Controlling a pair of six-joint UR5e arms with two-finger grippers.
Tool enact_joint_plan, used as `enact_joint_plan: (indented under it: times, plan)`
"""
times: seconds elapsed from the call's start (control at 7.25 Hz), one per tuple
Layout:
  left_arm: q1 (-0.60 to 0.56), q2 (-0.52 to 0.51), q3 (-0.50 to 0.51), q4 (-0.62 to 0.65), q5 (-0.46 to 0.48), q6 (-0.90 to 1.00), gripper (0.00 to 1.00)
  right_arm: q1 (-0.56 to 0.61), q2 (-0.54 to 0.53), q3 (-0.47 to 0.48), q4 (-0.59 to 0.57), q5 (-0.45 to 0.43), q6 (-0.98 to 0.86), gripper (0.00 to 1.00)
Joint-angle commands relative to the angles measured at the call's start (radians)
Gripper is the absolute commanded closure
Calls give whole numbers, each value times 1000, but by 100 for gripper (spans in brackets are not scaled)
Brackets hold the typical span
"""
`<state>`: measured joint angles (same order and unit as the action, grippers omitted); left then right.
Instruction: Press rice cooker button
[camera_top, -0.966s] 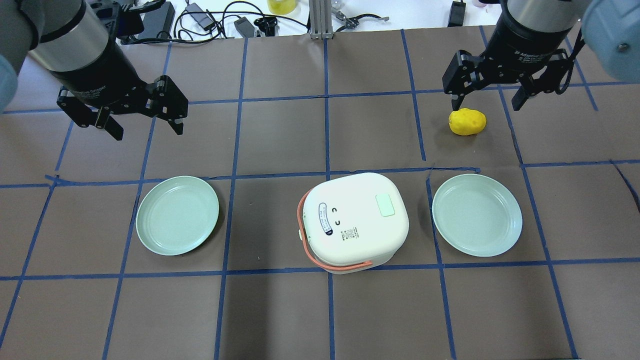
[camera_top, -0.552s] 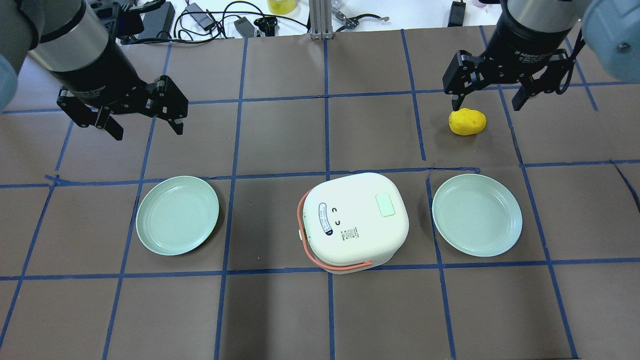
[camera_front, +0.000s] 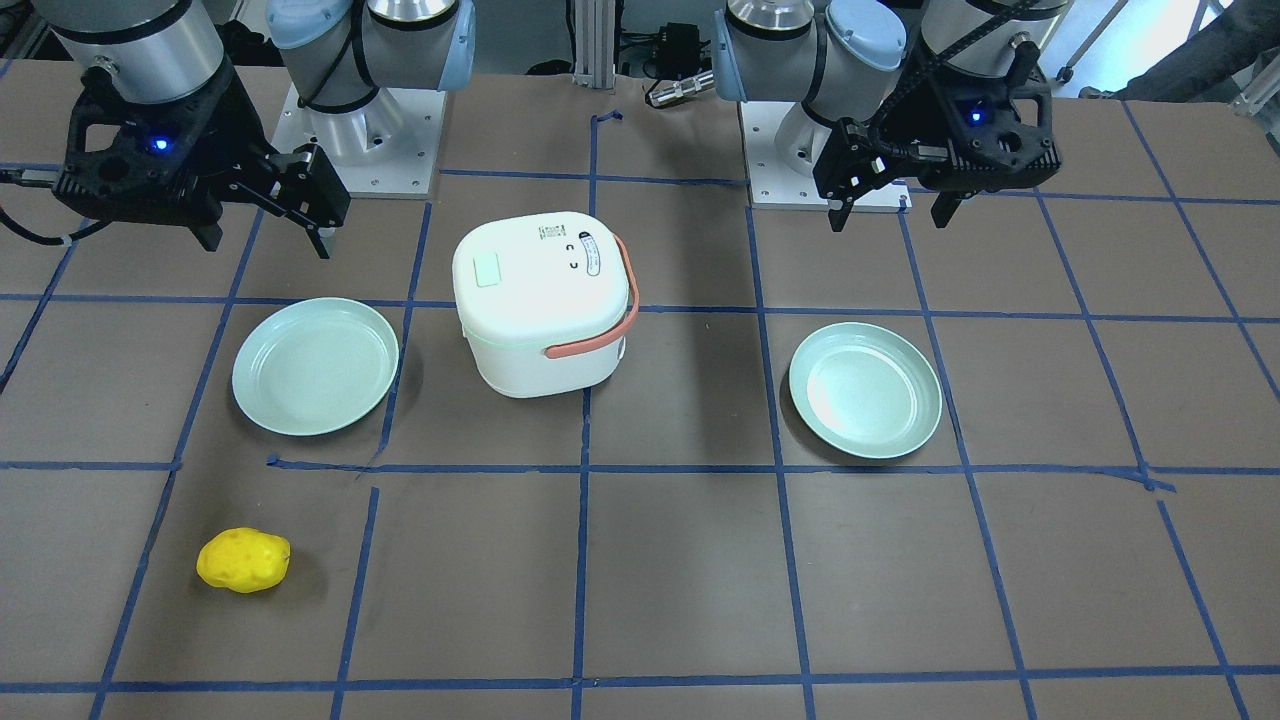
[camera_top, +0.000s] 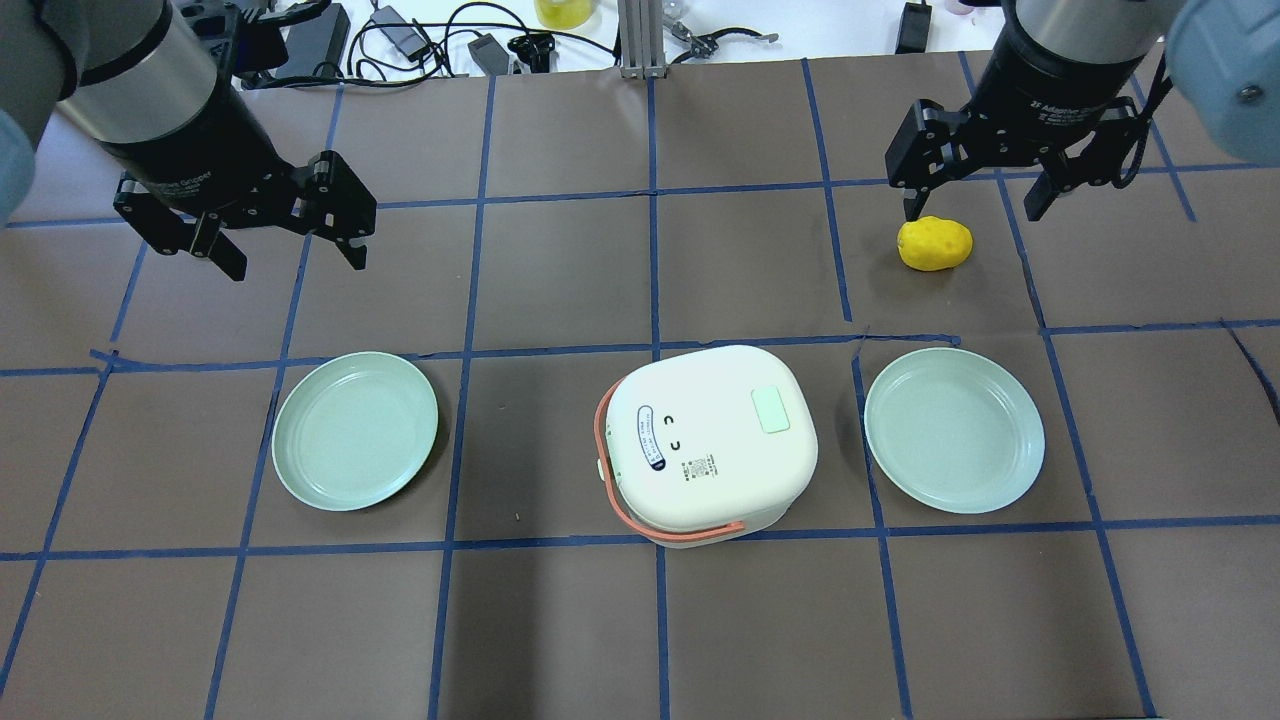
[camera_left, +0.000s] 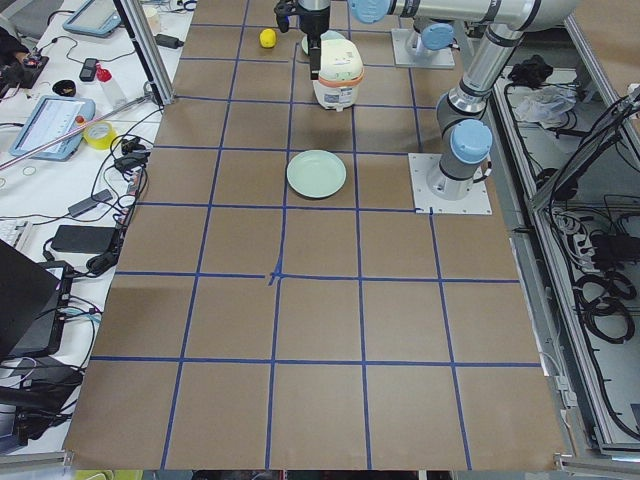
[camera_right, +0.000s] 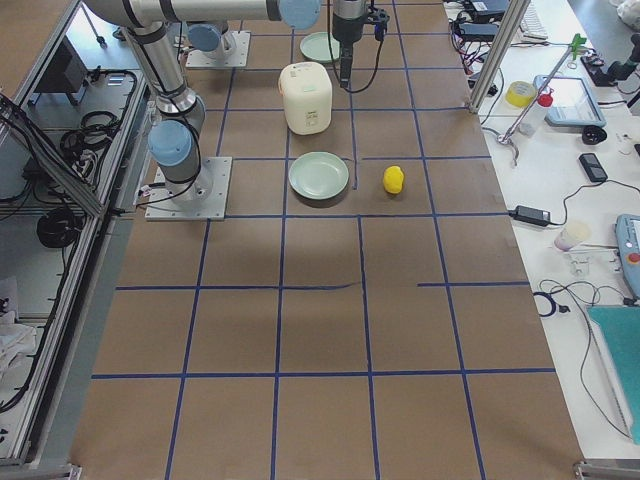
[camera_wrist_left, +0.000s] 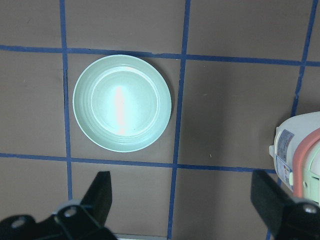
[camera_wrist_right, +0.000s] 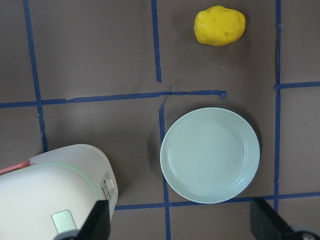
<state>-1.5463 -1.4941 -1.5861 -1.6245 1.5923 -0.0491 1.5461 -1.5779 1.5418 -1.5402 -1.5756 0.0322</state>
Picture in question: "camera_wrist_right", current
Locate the far light green plate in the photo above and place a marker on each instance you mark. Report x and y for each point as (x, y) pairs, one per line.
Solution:
(210, 155)

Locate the white rice cooker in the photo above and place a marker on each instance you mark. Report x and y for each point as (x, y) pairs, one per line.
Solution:
(54, 192)

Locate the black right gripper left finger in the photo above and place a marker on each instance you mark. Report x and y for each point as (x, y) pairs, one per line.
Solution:
(97, 225)

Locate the yellow toy potato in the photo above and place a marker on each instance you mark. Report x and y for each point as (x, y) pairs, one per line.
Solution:
(219, 26)

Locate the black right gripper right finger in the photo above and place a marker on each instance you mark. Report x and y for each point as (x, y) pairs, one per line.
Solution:
(266, 224)

